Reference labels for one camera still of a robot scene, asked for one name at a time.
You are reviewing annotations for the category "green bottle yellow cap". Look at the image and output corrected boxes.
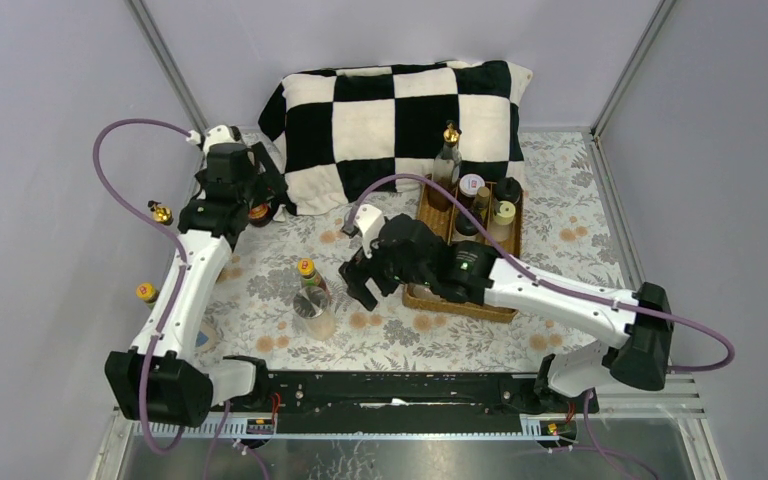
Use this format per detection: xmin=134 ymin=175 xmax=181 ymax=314
xmin=297 ymin=258 xmax=329 ymax=294

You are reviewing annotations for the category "small yellow oil bottle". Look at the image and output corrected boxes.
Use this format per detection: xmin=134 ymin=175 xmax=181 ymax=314
xmin=451 ymin=186 xmax=490 ymax=242

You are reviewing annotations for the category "woven wicker tray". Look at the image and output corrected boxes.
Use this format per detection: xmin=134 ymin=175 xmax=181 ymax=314
xmin=402 ymin=183 xmax=524 ymax=323

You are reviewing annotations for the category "white lid brown sauce jar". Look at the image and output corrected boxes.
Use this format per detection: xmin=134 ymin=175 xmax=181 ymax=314
xmin=458 ymin=173 xmax=486 ymax=212

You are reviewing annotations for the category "yellow cap spice bottle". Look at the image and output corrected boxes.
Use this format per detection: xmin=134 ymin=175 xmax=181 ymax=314
xmin=488 ymin=201 xmax=517 ymax=244

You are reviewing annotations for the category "glass cruet gold spout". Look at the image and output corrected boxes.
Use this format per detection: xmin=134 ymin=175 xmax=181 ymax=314
xmin=427 ymin=121 xmax=461 ymax=212

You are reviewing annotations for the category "black cap shaker bottle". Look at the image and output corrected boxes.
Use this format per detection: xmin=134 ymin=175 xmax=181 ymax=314
xmin=493 ymin=177 xmax=523 ymax=205

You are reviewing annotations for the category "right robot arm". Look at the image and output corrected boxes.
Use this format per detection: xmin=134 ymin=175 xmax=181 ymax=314
xmin=339 ymin=205 xmax=673 ymax=412

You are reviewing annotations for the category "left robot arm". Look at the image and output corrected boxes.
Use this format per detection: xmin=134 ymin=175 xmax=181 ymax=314
xmin=104 ymin=142 xmax=286 ymax=427

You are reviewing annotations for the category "red lid chili sauce jar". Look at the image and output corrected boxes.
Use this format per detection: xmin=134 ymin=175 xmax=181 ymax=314
xmin=248 ymin=202 xmax=275 ymax=228

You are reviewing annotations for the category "floral tablecloth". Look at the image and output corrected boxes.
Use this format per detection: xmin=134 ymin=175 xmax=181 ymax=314
xmin=194 ymin=132 xmax=626 ymax=372

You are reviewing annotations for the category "black white checkered pillow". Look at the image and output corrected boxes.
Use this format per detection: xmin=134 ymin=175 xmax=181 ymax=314
xmin=258 ymin=60 xmax=534 ymax=215

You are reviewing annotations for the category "reflected cruet gold spout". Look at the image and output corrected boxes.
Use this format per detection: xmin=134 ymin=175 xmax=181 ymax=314
xmin=147 ymin=200 xmax=174 ymax=226

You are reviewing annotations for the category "reflected green bottle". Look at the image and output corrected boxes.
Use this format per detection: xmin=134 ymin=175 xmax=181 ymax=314
xmin=135 ymin=282 xmax=159 ymax=309

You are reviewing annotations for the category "reflected jar white lid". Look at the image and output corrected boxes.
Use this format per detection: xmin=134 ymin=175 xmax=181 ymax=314
xmin=195 ymin=320 xmax=221 ymax=353

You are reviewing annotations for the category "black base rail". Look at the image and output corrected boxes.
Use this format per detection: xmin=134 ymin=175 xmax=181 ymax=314
xmin=231 ymin=370 xmax=599 ymax=435

